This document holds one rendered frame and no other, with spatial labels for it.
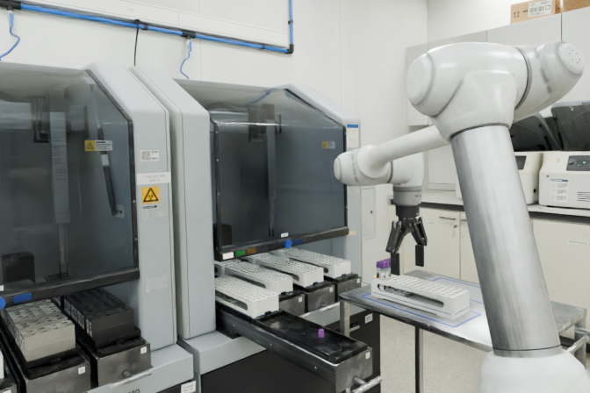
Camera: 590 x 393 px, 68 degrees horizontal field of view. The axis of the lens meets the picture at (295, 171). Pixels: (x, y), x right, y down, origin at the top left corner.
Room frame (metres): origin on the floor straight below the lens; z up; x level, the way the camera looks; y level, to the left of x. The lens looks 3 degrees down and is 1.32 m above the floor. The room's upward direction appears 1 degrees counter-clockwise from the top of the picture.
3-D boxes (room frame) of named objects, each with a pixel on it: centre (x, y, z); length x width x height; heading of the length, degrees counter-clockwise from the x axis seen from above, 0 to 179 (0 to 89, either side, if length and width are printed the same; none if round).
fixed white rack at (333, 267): (1.81, -0.08, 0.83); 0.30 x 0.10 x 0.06; 41
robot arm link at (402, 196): (1.40, -0.36, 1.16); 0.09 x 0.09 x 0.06
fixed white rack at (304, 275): (1.71, 0.03, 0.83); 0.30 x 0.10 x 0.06; 41
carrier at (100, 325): (1.17, 0.50, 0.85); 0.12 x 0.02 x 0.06; 131
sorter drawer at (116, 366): (1.34, 0.66, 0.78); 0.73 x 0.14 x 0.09; 41
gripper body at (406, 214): (1.40, -0.36, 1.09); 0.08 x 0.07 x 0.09; 132
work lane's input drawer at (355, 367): (1.29, 0.07, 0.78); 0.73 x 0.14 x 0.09; 41
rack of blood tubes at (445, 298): (1.37, -0.38, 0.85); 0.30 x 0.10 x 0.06; 42
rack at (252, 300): (1.42, 0.19, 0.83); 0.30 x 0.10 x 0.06; 41
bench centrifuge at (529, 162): (3.31, -1.62, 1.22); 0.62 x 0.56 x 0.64; 129
